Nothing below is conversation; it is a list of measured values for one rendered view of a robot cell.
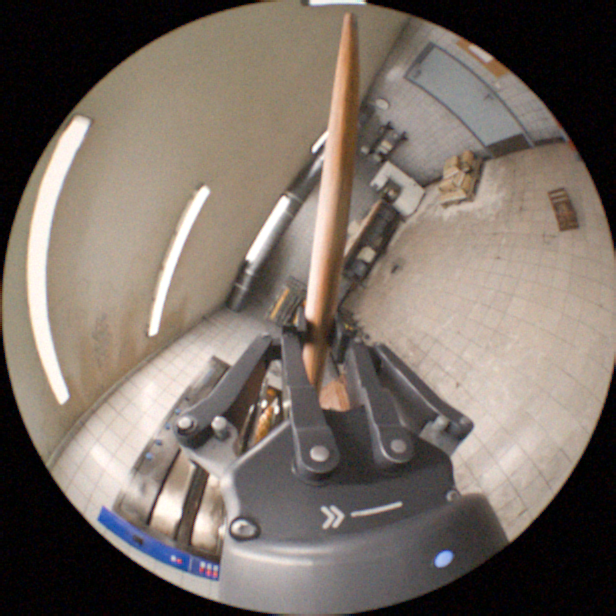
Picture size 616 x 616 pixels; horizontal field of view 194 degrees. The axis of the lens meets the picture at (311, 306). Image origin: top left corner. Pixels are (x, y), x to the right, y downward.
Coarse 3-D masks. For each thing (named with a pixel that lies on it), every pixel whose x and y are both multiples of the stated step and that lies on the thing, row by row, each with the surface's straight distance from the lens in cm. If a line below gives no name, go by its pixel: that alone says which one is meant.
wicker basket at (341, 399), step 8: (328, 384) 219; (336, 384) 214; (328, 392) 228; (336, 392) 201; (344, 392) 212; (320, 400) 236; (328, 400) 239; (336, 400) 223; (344, 400) 200; (328, 408) 233; (336, 408) 218; (344, 408) 189
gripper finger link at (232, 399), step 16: (256, 336) 13; (272, 336) 14; (256, 352) 11; (240, 368) 10; (256, 368) 10; (224, 384) 9; (240, 384) 9; (256, 384) 11; (208, 400) 8; (224, 400) 8; (240, 400) 9; (192, 416) 8; (208, 416) 8; (224, 416) 8; (240, 416) 9; (176, 432) 8; (192, 432) 7; (208, 432) 8
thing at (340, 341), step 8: (336, 312) 21; (336, 320) 18; (336, 328) 17; (344, 328) 16; (336, 336) 17; (344, 336) 15; (336, 344) 16; (344, 344) 15; (336, 352) 16; (344, 352) 16; (336, 360) 16; (344, 360) 16
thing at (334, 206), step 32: (352, 32) 47; (352, 64) 31; (352, 96) 25; (352, 128) 21; (352, 160) 19; (320, 192) 18; (320, 224) 16; (320, 256) 16; (320, 288) 16; (320, 320) 17; (320, 352) 18; (320, 384) 21
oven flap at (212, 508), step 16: (240, 432) 174; (240, 448) 163; (208, 480) 156; (208, 496) 152; (208, 512) 150; (224, 512) 146; (192, 528) 150; (208, 528) 148; (192, 544) 150; (208, 544) 148
